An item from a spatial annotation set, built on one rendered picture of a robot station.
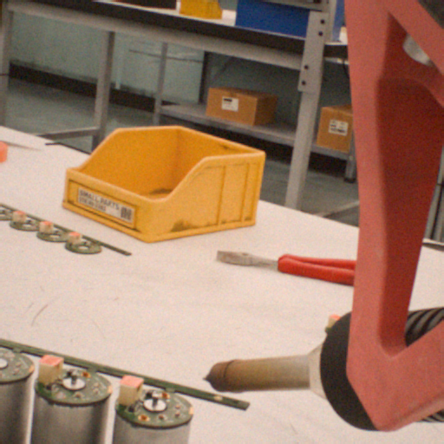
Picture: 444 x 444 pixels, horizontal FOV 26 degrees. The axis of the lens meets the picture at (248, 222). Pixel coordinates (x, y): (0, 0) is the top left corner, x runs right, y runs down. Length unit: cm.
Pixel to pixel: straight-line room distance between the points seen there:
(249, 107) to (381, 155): 487
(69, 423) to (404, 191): 18
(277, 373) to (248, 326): 34
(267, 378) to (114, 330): 31
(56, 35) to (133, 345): 581
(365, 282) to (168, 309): 40
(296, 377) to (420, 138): 8
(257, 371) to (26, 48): 626
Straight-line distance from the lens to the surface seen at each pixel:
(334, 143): 470
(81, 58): 616
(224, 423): 44
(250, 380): 23
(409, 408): 16
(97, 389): 32
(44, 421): 32
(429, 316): 17
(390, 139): 15
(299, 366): 21
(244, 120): 504
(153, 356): 50
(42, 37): 637
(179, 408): 31
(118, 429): 31
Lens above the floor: 95
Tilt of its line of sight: 15 degrees down
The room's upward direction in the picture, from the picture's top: 8 degrees clockwise
